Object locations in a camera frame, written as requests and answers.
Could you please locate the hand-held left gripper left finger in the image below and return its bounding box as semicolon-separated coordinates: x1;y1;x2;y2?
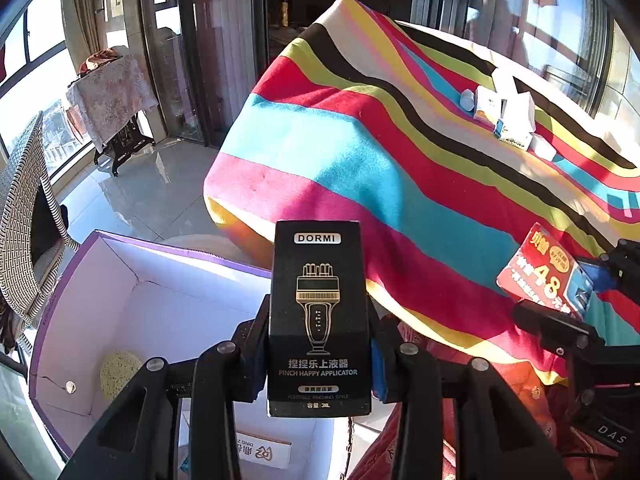
57;295;271;480

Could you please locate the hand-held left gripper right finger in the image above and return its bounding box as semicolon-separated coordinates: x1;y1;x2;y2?
367;295;576;480

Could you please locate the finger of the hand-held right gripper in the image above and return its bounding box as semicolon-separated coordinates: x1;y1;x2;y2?
580;240;640;306
512;299;640;367

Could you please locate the red and blue packet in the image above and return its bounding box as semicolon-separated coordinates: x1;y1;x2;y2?
496;222;598;318

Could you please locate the black box with gold print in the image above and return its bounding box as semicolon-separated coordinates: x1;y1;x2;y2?
266;220;373;418

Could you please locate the small brown and white box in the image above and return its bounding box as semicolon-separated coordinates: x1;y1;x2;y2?
235;430;293;468

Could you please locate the purple and white cardboard box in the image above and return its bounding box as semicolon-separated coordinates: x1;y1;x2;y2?
27;230;336;480

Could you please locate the green round sponge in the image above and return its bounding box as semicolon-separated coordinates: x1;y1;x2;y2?
99;351;143;401

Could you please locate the red patterned clothing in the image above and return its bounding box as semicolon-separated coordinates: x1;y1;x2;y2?
350;310;640;480

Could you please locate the white foam block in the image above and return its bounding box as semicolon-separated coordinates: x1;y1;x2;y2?
529;132;557;162

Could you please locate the white box red blue label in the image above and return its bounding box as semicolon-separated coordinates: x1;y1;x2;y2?
495;91;537;150

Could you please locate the white box with orange print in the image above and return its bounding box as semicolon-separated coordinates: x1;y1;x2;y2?
472;85;503;126

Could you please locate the large white folded box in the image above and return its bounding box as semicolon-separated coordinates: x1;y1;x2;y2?
491;66;535;97

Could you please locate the striped colourful tablecloth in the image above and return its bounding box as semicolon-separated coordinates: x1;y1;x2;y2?
202;0;640;386

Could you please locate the black table stand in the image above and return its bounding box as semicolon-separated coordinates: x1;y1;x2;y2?
92;112;156;178

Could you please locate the large glass window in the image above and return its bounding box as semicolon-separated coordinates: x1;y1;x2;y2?
467;0;616;111

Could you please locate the woven wicker chair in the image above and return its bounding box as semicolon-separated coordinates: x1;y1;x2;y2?
0;110;81;331

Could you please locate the small cloth-covered side table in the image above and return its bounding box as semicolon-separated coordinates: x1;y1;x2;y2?
65;52;160;153

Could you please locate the glass sliding door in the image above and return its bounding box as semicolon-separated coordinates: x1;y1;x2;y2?
137;0;213;146

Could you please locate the grey sheer curtain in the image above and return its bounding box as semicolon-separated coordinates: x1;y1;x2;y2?
192;0;258;148

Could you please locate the brown cloth bundle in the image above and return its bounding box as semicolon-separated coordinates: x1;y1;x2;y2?
79;47;126;75

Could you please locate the balcony side window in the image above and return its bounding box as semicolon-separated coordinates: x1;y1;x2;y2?
0;0;71;161

